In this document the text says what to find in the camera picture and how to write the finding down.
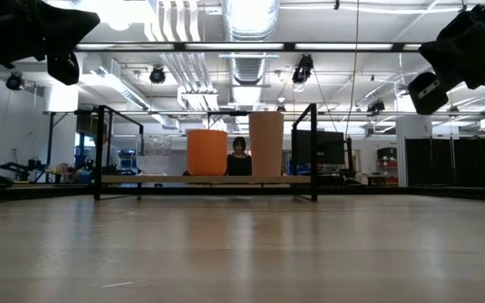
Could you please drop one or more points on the black rig base frame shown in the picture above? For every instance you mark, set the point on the black rig base frame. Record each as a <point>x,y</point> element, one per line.
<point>394,192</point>

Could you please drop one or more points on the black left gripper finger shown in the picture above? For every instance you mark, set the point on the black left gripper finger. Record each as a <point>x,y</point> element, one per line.
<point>63,67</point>

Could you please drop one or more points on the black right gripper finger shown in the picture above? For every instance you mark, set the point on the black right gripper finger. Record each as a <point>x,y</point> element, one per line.
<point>423,84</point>
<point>434,101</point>

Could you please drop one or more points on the round silver air duct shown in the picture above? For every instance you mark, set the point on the round silver air duct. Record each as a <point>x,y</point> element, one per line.
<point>248,25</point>

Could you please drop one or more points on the background workstation frame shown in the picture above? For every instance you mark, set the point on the background workstation frame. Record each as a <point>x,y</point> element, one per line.
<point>331,113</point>

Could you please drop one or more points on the white rectangular air duct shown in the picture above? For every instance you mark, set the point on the white rectangular air duct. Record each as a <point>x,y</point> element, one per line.
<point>116,84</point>

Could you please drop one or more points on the black overhead rig beam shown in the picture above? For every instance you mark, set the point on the black overhead rig beam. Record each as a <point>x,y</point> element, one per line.
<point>289,46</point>

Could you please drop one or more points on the black computer monitor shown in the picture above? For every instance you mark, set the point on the black computer monitor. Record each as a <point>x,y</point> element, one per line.
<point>326,147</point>

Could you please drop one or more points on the clear glass cup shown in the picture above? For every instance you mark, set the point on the clear glass cup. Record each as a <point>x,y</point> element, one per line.
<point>153,164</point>

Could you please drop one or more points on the red storage shelf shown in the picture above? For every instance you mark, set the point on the red storage shelf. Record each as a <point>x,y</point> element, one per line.
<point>387,163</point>

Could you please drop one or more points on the black background robot arm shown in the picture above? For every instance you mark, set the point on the black background robot arm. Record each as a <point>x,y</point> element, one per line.
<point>23,168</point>

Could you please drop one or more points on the wooden shelf with black frame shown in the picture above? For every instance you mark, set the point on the wooden shelf with black frame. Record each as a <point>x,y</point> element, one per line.
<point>204,179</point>

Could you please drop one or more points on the black ceiling-hung camera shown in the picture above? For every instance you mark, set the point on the black ceiling-hung camera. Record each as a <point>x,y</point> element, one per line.
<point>14,81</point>
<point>157,75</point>
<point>376,105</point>
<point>302,69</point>

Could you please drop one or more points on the tall tan cup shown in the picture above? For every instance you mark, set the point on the tall tan cup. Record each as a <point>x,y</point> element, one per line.
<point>266,145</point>

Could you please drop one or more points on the black room partition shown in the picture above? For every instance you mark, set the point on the black room partition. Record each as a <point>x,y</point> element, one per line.
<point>457,160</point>

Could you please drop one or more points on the orange mug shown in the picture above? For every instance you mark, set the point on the orange mug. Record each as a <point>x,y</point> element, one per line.
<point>206,153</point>

